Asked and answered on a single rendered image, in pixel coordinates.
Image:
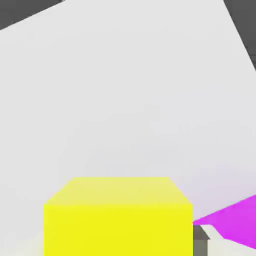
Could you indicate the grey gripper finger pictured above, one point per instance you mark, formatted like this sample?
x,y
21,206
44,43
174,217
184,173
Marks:
x,y
202,243

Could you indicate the small yellow cube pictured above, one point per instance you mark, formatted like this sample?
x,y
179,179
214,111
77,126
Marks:
x,y
118,224

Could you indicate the large magenta box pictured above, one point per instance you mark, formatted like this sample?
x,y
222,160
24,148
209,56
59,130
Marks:
x,y
236,222

